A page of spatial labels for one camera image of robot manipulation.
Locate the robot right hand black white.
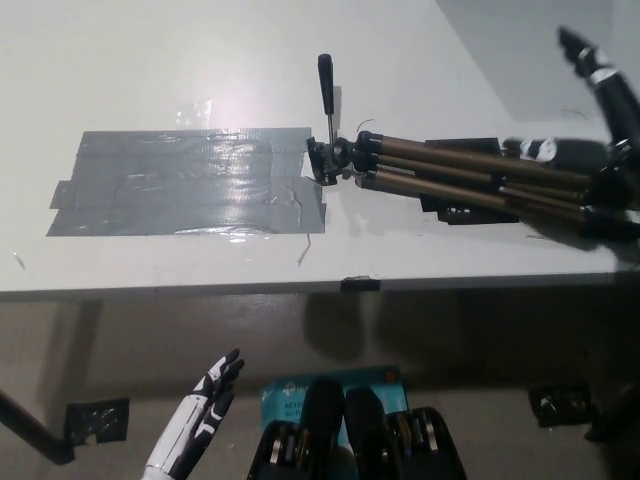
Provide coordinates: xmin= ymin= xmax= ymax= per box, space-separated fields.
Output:
xmin=501 ymin=25 xmax=640 ymax=206

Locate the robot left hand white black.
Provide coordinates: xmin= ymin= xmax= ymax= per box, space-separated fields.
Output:
xmin=141 ymin=347 xmax=247 ymax=480

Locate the bronze and black camera tripod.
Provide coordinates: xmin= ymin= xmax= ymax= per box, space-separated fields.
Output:
xmin=304 ymin=52 xmax=640 ymax=242

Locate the black floor tape piece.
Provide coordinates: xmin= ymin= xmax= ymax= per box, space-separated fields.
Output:
xmin=64 ymin=397 xmax=132 ymax=446
xmin=528 ymin=382 xmax=600 ymax=428

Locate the black table leg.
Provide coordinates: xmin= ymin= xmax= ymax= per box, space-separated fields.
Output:
xmin=0 ymin=385 xmax=77 ymax=464

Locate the black tape square patch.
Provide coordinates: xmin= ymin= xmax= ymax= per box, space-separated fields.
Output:
xmin=418 ymin=136 xmax=522 ymax=227

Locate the teal wifi router box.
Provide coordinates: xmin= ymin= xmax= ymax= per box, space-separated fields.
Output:
xmin=259 ymin=365 xmax=407 ymax=449

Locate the grey duct tape patch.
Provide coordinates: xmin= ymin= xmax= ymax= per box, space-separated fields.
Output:
xmin=44 ymin=127 xmax=329 ymax=237

